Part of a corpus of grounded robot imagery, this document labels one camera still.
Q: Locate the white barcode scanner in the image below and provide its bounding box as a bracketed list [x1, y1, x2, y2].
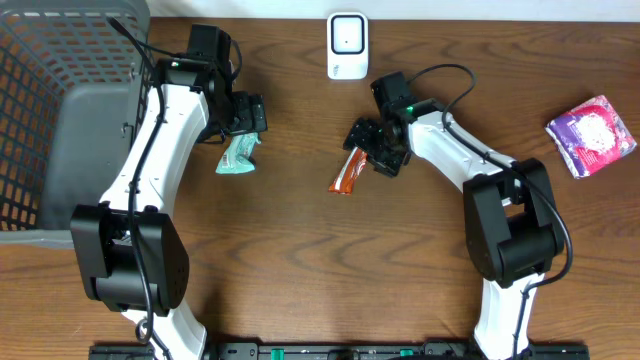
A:
[326, 12, 369, 80]

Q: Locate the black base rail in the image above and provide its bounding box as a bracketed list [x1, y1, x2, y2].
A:
[89, 341, 591, 360]

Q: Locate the black cable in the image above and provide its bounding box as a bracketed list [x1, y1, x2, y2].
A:
[407, 63, 574, 360]
[104, 14, 174, 360]

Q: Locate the teal white snack wrapper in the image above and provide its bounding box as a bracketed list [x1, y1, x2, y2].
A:
[216, 133, 261, 175]

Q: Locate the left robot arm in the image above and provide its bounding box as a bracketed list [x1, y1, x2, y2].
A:
[70, 24, 267, 359]

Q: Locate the right black cable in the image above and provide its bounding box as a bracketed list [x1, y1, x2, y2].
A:
[407, 63, 574, 360]

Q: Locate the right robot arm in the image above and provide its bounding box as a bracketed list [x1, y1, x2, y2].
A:
[344, 72, 571, 359]

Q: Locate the grey plastic mesh basket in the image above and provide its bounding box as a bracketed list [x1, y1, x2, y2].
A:
[1, 0, 150, 249]

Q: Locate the red purple snack bag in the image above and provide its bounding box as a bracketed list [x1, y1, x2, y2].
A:
[545, 95, 638, 179]

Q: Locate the left black cable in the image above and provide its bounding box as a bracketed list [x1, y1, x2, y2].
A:
[104, 14, 174, 360]

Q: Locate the brown orange candy bar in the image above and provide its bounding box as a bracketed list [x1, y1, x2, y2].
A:
[328, 147, 368, 195]

